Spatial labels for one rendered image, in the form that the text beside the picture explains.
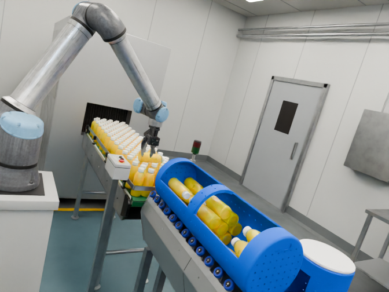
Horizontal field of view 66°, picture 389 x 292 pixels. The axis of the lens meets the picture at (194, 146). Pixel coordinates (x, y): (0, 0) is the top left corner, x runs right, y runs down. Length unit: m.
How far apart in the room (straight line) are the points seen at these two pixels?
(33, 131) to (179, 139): 5.56
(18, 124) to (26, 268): 0.58
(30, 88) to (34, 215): 0.52
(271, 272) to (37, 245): 0.91
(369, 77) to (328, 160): 1.30
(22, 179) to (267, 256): 0.96
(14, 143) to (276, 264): 1.06
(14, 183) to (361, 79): 4.50
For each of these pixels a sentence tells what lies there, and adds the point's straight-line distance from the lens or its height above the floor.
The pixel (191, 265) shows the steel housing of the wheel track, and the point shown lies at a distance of 1.46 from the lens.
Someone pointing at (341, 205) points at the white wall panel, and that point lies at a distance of 4.84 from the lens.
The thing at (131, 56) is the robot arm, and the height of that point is 1.72.
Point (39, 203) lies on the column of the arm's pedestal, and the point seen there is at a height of 1.09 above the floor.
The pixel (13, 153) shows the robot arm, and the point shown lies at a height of 1.25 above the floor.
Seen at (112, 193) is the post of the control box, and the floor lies 0.87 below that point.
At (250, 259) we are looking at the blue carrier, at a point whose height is 1.14.
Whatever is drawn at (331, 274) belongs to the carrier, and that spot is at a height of 1.01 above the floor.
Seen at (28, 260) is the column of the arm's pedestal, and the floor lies 0.83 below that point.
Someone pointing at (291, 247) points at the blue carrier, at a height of 1.19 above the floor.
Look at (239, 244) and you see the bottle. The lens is 1.25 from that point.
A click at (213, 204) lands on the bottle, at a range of 1.45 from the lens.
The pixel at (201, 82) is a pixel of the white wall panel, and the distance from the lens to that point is 6.67.
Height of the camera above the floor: 1.66
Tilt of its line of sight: 11 degrees down
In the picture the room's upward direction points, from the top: 15 degrees clockwise
